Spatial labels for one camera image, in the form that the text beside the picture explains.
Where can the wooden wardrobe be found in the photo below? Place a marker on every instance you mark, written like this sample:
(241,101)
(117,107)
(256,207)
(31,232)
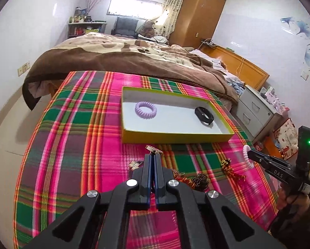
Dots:
(196,18)

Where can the grey drawer nightstand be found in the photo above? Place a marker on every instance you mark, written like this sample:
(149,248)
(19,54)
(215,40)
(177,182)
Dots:
(256,114)

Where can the yellow-green shallow box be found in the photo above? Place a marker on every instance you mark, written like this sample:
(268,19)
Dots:
(167,119)

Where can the clutter of small boxes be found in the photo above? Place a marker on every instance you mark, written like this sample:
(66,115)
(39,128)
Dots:
(274,99)

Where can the gold bow red braided tie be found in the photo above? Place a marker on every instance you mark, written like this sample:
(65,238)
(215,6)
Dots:
(226,164)

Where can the dark armchair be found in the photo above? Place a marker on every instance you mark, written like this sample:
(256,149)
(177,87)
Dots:
(125,27)

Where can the patterned curtain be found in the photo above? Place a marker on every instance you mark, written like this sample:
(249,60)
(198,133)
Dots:
(171,7)

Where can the red printed bag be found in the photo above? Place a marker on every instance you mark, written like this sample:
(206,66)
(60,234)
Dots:
(287,137)

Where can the bed with brown blanket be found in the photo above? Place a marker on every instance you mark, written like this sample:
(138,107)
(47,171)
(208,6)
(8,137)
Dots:
(118,57)

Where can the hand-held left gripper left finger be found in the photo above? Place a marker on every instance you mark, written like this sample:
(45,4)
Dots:
(147,171)

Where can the power strip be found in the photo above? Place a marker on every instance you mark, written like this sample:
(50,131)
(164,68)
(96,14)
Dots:
(207,42)

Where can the window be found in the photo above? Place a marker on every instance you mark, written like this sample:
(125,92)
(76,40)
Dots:
(134,6)

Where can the crumpled light bedclothes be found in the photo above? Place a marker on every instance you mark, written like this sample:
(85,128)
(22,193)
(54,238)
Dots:
(235,84)

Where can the pink green plaid blanket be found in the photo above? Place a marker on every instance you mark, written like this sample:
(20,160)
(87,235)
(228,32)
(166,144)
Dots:
(79,140)

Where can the dried branches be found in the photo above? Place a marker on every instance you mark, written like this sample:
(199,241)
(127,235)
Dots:
(92,4)

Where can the wall socket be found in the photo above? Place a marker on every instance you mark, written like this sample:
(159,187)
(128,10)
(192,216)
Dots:
(23,68)

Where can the brown teddy bear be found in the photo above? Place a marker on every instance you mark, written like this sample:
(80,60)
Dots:
(147,29)

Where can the group of bottles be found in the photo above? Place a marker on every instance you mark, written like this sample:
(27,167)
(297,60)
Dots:
(79,16)

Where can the grey shelf unit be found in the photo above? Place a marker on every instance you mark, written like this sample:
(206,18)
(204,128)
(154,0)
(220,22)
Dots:
(86,28)

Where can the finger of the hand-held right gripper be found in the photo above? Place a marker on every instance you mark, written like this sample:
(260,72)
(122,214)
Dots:
(264,164)
(269,157)

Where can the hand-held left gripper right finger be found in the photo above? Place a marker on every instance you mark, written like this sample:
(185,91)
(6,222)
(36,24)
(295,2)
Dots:
(157,171)

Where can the wooden headboard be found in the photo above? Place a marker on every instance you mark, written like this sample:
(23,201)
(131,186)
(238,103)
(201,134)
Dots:
(238,64)

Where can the person's right hand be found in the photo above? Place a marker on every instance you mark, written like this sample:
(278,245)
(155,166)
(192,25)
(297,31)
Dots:
(291,202)

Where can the black wristband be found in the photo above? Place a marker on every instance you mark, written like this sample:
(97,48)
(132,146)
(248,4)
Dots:
(204,116)

